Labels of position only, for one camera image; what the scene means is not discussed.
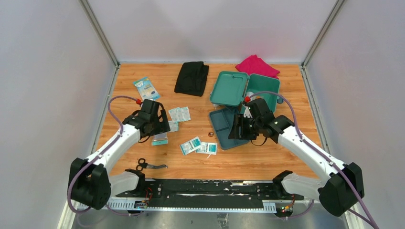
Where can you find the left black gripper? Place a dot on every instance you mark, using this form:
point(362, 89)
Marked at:
point(162, 127)

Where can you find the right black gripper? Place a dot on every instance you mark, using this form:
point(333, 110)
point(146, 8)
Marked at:
point(239, 121)

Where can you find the clear bag teal strip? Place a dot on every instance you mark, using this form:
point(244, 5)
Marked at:
point(160, 139)

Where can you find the teal medicine box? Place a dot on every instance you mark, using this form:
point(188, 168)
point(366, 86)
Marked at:
point(231, 88)

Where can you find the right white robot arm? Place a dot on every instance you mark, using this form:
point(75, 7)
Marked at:
point(338, 187)

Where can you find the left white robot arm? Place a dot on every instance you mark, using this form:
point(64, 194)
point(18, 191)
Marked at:
point(107, 164)

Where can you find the bandage strips pack lower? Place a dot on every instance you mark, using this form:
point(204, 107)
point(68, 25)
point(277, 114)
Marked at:
point(174, 126)

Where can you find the teal white sachet left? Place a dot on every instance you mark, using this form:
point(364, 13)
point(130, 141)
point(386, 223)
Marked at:
point(190, 146)

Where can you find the teal white sachet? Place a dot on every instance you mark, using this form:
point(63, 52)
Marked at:
point(190, 146)
point(207, 148)

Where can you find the light blue mask packet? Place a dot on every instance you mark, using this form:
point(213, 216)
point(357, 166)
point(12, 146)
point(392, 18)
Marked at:
point(146, 89)

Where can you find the dark teal divided tray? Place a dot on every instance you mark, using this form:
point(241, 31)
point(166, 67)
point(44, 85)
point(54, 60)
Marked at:
point(222, 121)

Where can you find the teal white sachet right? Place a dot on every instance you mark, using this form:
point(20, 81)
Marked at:
point(207, 148)

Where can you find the black folded cloth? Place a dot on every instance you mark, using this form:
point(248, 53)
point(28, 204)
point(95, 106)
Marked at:
point(192, 78)

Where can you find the pink folded cloth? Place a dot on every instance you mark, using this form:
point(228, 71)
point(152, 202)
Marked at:
point(255, 65)

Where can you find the black handled scissors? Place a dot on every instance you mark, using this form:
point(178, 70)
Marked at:
point(142, 164)

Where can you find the black metal base rail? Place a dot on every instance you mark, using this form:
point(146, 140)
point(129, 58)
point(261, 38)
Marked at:
point(214, 194)

